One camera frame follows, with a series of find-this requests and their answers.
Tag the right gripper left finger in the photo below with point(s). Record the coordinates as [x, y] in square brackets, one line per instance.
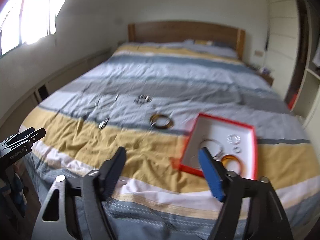
[57, 218]

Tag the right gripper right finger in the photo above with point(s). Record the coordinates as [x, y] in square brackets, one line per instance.
[266, 217]

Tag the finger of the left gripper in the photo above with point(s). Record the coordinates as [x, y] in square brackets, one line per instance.
[16, 137]
[34, 137]

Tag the silver metal clasp charm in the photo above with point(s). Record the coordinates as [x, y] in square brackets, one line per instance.
[103, 123]

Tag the amber resin bangle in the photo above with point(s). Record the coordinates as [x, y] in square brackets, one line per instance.
[233, 163]

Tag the red jewelry box tray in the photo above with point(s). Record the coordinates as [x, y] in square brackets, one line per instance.
[207, 126]

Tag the dark tortoiseshell bangle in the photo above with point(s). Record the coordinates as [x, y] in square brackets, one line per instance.
[161, 121]

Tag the striped bed duvet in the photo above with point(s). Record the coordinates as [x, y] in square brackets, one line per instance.
[145, 98]

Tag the bright window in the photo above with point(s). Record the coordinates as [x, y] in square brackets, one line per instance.
[27, 21]

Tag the wooden nightstand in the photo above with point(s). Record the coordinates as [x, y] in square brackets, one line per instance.
[267, 77]

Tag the blue striped pillow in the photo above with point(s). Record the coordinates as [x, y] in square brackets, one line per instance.
[209, 46]

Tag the wooden headboard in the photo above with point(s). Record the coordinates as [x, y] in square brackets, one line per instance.
[178, 31]

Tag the white wardrobe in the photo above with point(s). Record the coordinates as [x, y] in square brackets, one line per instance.
[293, 33]

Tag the low white wall cabinet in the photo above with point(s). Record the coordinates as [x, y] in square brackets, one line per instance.
[61, 77]

